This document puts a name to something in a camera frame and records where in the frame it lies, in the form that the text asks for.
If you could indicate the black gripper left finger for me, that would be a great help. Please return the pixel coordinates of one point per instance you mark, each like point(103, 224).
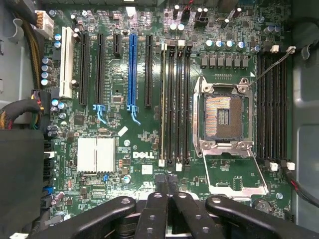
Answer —
point(154, 216)

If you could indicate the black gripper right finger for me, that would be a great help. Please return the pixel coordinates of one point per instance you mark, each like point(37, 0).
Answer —
point(194, 219)

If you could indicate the metal socket cover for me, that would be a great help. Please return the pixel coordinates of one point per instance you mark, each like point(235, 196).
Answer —
point(239, 191)

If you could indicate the coin cell battery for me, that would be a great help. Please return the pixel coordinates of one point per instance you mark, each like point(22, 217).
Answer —
point(261, 206)

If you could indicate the silver chipset heatsink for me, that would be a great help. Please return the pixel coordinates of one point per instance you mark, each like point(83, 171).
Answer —
point(96, 154)

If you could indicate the CPU socket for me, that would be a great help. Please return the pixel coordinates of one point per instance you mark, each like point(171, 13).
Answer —
point(224, 117)

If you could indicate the green motherboard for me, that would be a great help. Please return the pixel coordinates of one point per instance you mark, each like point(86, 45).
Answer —
point(114, 79)

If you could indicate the long black expansion slot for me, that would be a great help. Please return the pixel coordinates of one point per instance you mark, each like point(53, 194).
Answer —
point(148, 72)
point(100, 69)
point(84, 69)

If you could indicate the open PC case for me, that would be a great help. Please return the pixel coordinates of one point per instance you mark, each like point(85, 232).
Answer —
point(306, 124)

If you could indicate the blue expansion slot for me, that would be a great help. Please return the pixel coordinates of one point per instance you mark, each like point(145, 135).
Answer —
point(132, 69)

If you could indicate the socket locking lever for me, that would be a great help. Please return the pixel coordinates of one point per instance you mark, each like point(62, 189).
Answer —
point(271, 66)

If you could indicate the short black expansion slot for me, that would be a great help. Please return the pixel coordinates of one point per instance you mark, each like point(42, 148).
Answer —
point(117, 44)

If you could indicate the white expansion slot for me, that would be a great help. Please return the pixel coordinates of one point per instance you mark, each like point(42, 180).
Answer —
point(66, 62)

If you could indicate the grey power supply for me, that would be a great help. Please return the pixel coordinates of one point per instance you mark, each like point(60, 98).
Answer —
point(10, 74)

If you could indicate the white power connector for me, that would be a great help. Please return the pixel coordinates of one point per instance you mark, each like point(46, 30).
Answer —
point(46, 25)

